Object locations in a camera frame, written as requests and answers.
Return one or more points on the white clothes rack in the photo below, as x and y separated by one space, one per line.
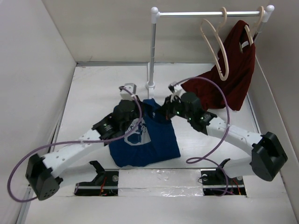
156 14

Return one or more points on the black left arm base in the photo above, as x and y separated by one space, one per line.
105 183

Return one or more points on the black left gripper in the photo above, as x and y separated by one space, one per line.
136 106

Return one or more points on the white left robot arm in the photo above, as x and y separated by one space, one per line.
48 173

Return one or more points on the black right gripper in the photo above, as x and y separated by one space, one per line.
166 107

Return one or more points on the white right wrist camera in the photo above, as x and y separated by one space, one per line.
175 90

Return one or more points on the wooden hanger with shirt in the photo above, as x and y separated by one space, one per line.
250 30

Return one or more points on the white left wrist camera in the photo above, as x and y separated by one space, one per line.
128 91

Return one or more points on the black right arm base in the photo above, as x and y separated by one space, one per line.
216 183

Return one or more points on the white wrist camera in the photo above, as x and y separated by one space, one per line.
175 90
128 91

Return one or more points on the blue printed t-shirt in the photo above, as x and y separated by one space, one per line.
153 141

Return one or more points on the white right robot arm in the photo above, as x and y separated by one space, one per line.
266 155

